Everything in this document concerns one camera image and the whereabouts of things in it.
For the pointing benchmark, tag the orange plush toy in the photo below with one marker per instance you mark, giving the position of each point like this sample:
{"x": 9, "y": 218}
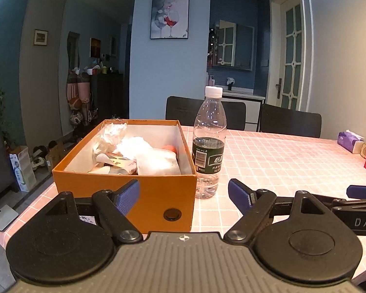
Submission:
{"x": 170, "y": 148}

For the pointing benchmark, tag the white and blue carton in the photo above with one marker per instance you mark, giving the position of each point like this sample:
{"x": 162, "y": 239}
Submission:
{"x": 23, "y": 169}

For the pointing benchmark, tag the small framed wall picture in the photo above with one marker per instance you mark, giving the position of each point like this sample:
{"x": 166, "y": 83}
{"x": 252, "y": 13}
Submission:
{"x": 40, "y": 37}

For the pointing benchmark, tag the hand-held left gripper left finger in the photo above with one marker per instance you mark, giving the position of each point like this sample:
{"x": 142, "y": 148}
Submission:
{"x": 128, "y": 198}

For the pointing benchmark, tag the pink hanging bags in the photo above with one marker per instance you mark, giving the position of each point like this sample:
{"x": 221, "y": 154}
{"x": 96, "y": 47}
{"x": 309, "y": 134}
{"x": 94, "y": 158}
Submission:
{"x": 77, "y": 94}

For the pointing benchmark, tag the pair of shoes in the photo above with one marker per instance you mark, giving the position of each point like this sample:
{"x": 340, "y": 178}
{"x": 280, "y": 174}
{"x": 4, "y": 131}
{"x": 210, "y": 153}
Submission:
{"x": 40, "y": 158}

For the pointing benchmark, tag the brown cardboard box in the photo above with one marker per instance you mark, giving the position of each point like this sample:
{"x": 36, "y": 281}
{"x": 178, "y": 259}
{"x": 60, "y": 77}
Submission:
{"x": 56, "y": 157}

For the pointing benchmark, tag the purple tissue pack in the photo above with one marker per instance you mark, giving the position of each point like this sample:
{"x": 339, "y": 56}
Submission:
{"x": 349, "y": 140}

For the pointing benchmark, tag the white sink cabinet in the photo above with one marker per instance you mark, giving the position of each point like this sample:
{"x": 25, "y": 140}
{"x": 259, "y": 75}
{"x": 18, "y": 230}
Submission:
{"x": 251, "y": 110}

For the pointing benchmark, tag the small orange wall picture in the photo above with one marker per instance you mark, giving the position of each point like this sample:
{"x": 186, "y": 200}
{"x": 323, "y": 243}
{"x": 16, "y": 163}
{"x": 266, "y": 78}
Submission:
{"x": 95, "y": 47}

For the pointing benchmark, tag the dark vase with white flower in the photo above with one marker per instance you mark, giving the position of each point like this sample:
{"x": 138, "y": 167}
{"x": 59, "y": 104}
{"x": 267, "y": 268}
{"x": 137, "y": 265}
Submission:
{"x": 230, "y": 81}

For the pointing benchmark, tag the crumpled clear plastic bag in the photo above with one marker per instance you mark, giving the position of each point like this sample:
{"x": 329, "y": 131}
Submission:
{"x": 111, "y": 134}

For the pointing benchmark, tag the white printed packet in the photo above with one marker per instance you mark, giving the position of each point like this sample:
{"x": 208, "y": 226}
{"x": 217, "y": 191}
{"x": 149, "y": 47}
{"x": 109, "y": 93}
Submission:
{"x": 117, "y": 166}

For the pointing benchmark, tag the wine glass wall picture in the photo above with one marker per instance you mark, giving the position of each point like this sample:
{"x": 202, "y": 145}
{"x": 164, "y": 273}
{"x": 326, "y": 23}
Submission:
{"x": 169, "y": 16}

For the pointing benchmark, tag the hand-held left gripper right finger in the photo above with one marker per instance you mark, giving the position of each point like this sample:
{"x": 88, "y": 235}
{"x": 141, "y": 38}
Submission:
{"x": 238, "y": 193}

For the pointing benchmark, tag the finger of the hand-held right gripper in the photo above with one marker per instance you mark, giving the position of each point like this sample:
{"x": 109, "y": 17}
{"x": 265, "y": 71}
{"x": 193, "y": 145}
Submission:
{"x": 363, "y": 191}
{"x": 363, "y": 219}

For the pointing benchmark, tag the wall mirror cabinet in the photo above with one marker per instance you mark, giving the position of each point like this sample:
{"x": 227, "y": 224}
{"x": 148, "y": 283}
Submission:
{"x": 234, "y": 44}

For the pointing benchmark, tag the white glass-pane door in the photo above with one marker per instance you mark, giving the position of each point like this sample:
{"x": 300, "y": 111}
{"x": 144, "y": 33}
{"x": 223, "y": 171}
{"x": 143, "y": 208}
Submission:
{"x": 289, "y": 52}

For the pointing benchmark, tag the white bathroom scale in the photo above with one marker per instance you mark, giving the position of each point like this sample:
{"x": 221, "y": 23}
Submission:
{"x": 3, "y": 217}

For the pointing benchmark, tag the clear plastic water bottle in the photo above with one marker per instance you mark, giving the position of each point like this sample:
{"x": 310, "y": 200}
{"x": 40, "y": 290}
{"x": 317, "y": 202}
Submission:
{"x": 209, "y": 122}

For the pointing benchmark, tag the wavy wall mirror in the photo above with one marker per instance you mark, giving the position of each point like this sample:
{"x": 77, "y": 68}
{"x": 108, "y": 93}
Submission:
{"x": 73, "y": 50}

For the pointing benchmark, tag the black cabinet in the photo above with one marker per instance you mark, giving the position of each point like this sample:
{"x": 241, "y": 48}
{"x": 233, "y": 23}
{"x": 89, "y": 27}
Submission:
{"x": 108, "y": 97}

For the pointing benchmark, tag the black chair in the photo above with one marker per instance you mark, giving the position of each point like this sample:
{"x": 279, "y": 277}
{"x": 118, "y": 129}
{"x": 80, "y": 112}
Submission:
{"x": 289, "y": 123}
{"x": 183, "y": 110}

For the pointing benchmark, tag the pink pump bottle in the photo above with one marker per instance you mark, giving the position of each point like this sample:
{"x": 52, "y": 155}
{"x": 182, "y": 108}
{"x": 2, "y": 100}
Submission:
{"x": 211, "y": 81}

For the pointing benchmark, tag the orange cardboard box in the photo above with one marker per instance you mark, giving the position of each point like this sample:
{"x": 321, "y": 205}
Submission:
{"x": 158, "y": 195}

